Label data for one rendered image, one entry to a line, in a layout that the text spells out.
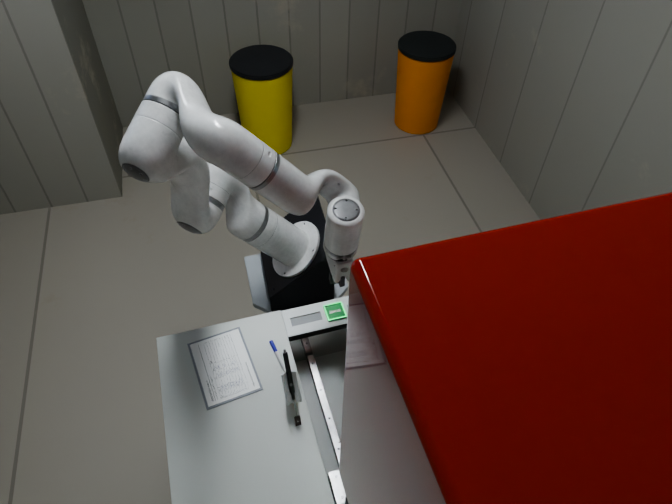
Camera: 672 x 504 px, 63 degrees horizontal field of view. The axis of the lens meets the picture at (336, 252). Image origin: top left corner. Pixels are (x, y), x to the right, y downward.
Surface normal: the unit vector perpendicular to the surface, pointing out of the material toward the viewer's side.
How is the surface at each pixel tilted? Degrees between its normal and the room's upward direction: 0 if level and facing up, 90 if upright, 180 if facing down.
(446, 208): 0
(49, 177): 90
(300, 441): 0
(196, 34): 90
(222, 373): 0
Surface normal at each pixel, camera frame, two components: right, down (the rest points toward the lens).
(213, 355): 0.02, -0.67
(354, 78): 0.25, 0.72
